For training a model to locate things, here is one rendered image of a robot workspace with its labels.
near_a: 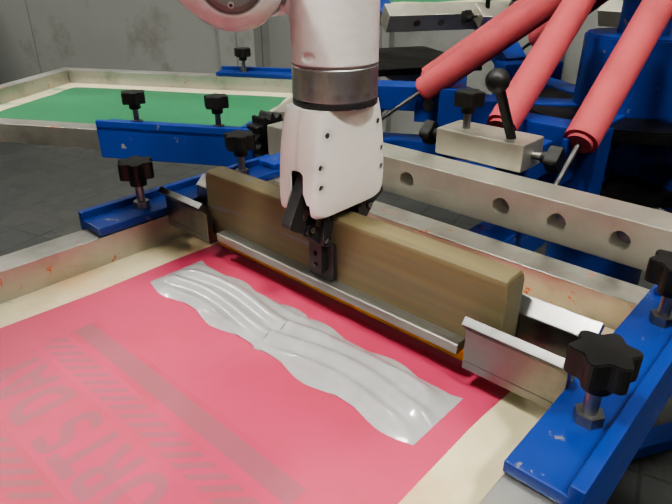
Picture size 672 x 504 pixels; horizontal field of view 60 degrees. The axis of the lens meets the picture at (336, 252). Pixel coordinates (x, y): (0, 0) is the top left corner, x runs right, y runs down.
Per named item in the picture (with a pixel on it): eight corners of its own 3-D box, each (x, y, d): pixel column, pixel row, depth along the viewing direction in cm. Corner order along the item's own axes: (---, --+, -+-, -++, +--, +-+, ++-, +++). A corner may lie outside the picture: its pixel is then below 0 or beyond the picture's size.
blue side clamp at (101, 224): (108, 275, 69) (97, 221, 66) (88, 262, 73) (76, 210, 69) (291, 204, 89) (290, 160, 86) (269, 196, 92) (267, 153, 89)
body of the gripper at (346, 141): (342, 72, 57) (342, 181, 62) (262, 88, 50) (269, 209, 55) (404, 82, 52) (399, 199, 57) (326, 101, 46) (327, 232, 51)
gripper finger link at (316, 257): (313, 209, 56) (314, 270, 59) (288, 218, 54) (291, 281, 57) (337, 217, 55) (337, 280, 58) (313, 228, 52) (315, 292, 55)
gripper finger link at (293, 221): (317, 141, 52) (340, 180, 57) (266, 206, 50) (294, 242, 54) (326, 143, 52) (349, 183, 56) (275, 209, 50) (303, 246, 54)
